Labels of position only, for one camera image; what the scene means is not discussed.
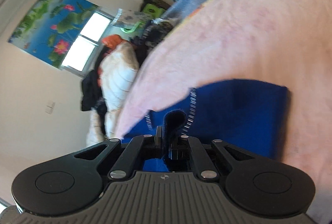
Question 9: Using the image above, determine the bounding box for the black coat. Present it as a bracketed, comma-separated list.
[81, 45, 110, 135]

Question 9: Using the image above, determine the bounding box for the white puffer jacket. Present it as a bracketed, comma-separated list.
[86, 41, 139, 146]

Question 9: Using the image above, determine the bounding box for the orange garment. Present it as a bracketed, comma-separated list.
[95, 34, 124, 87]

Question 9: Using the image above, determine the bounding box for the lotus flower curtain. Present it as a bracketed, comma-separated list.
[8, 0, 99, 68]

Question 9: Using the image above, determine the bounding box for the pink bed blanket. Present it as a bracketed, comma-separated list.
[115, 0, 331, 223]

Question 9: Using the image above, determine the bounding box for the green plastic stool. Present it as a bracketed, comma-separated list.
[117, 4, 166, 33]

